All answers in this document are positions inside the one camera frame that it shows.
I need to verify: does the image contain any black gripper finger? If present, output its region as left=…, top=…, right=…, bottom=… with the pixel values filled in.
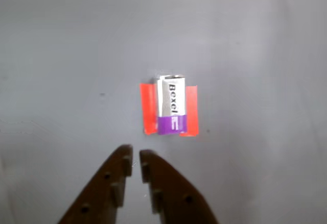
left=139, top=149, right=221, bottom=224
left=57, top=144, right=134, bottom=224

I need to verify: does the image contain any silver purple Bexel battery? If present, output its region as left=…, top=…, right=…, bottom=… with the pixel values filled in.
left=156, top=74, right=189, bottom=136

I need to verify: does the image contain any red tape patch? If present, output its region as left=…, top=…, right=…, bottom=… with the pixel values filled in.
left=139, top=83, right=199, bottom=138

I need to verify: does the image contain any grey mat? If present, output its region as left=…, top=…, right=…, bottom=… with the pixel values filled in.
left=0, top=0, right=327, bottom=224

